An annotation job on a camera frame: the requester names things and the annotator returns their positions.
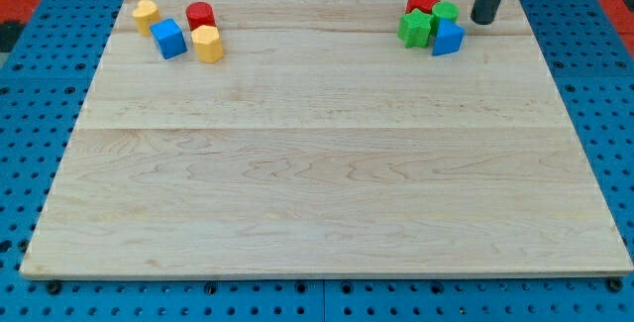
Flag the green star block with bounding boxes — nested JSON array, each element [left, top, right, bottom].
[[397, 9, 433, 49]]

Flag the green cylinder block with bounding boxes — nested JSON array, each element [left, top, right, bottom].
[[432, 1, 460, 30]]

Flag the yellow hexagon block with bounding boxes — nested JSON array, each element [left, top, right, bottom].
[[191, 25, 225, 63]]

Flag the yellow heart block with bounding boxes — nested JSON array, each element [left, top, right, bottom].
[[133, 0, 160, 37]]

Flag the red star block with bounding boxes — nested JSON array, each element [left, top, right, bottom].
[[405, 0, 441, 14]]

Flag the blue triangle block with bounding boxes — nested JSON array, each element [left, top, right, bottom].
[[432, 19, 466, 56]]

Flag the light wooden board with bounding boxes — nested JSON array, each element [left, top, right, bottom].
[[21, 0, 633, 280]]

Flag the blue cube block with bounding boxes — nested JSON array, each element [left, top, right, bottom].
[[150, 18, 187, 59]]

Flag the red cylinder block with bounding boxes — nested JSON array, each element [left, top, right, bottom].
[[185, 2, 216, 31]]

